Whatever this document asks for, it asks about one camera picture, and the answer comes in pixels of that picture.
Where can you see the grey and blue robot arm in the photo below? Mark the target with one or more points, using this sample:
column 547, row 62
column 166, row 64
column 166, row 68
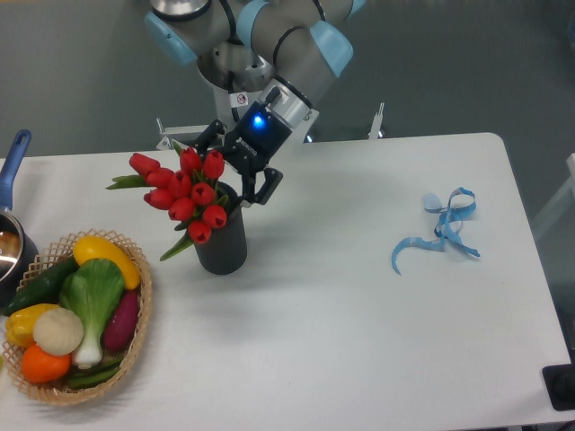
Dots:
column 300, row 42

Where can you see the green bok choy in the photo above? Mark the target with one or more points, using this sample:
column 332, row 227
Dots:
column 92, row 293

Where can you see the purple sweet potato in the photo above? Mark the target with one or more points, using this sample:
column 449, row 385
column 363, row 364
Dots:
column 121, row 327

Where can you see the red tulip bouquet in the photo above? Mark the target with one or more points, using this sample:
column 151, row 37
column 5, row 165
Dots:
column 191, row 196

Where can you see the yellow bell pepper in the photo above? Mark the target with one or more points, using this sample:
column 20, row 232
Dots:
column 19, row 326

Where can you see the green pea pods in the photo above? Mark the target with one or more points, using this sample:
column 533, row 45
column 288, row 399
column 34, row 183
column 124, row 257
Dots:
column 92, row 377

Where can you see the dark green cucumber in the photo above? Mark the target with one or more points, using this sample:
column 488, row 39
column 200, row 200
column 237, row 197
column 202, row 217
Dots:
column 44, row 288

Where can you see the black device at table edge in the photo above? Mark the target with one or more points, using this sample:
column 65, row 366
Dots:
column 559, row 383

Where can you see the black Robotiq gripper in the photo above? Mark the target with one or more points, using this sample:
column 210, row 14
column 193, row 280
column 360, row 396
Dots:
column 248, row 148

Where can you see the dark grey ribbed vase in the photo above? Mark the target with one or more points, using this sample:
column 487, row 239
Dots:
column 226, row 250

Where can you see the blue curly ribbon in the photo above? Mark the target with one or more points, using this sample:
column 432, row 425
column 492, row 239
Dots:
column 460, row 206

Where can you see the blue handled saucepan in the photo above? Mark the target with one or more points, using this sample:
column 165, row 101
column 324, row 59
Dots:
column 18, row 250

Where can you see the orange fruit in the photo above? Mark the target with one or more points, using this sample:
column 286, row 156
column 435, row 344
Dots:
column 38, row 366

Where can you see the woven wicker basket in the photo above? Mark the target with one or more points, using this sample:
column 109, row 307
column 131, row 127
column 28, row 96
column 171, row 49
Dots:
column 57, row 393

